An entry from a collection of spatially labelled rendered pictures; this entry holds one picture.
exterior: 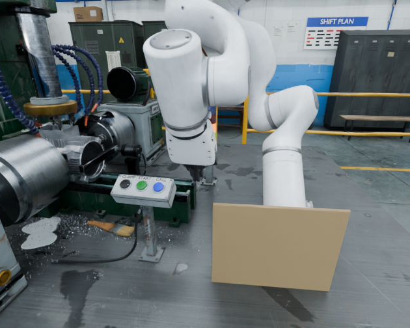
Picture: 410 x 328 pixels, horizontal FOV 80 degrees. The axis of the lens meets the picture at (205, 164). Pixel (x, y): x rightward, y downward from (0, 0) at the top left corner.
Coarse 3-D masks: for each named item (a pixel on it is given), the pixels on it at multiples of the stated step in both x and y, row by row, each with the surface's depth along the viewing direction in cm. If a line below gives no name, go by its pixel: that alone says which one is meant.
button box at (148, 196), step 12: (120, 180) 71; (132, 180) 70; (144, 180) 70; (156, 180) 69; (168, 180) 69; (120, 192) 68; (132, 192) 68; (144, 192) 67; (156, 192) 67; (168, 192) 67; (144, 204) 70; (156, 204) 68; (168, 204) 67
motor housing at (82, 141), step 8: (80, 136) 100; (88, 136) 100; (72, 144) 96; (80, 144) 95; (88, 144) 106; (96, 144) 105; (88, 152) 109; (96, 152) 108; (72, 160) 93; (80, 160) 93; (104, 160) 110; (72, 168) 95; (96, 168) 108; (80, 176) 98; (88, 176) 99; (96, 176) 104
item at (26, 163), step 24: (0, 144) 71; (24, 144) 75; (48, 144) 80; (0, 168) 66; (24, 168) 70; (48, 168) 76; (0, 192) 68; (24, 192) 69; (48, 192) 77; (0, 216) 72; (24, 216) 74
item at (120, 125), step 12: (84, 120) 114; (96, 120) 112; (108, 120) 113; (120, 120) 121; (84, 132) 116; (96, 132) 114; (108, 132) 113; (120, 132) 117; (132, 132) 128; (108, 144) 116; (120, 144) 117
